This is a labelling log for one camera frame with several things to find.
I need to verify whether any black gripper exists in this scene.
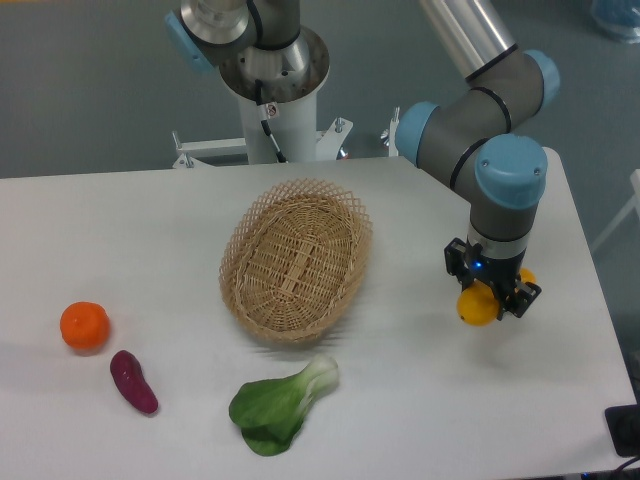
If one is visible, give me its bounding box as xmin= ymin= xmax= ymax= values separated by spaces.
xmin=444 ymin=238 xmax=542 ymax=319

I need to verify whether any yellow mango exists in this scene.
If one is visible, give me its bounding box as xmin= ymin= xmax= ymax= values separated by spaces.
xmin=456 ymin=268 xmax=539 ymax=326

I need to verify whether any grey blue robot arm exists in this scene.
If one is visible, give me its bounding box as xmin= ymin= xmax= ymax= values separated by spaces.
xmin=164 ymin=1 xmax=560 ymax=317

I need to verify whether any woven wicker basket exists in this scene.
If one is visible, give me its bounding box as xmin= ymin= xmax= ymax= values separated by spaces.
xmin=219 ymin=178 xmax=373 ymax=343

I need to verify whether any black device at table edge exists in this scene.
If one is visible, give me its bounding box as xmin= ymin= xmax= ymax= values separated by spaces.
xmin=604 ymin=404 xmax=639 ymax=457

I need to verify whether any green bok choy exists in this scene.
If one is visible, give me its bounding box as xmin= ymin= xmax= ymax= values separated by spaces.
xmin=228 ymin=355 xmax=339 ymax=457

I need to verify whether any blue plastic bag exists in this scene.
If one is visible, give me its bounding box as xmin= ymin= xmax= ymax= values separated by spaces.
xmin=590 ymin=0 xmax=639 ymax=44

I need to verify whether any purple sweet potato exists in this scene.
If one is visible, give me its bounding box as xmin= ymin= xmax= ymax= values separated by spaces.
xmin=110 ymin=350 xmax=159 ymax=415

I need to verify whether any orange tangerine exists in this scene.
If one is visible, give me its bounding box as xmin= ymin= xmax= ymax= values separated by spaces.
xmin=59 ymin=301 xmax=111 ymax=350

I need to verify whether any white frame at right edge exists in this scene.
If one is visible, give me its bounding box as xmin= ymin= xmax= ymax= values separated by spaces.
xmin=589 ymin=169 xmax=640 ymax=254

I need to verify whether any black cable on pedestal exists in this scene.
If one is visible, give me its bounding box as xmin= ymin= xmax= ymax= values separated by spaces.
xmin=253 ymin=78 xmax=290 ymax=164

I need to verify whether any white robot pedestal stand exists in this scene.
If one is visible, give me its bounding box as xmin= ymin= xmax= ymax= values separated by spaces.
xmin=172 ymin=27 xmax=354 ymax=168

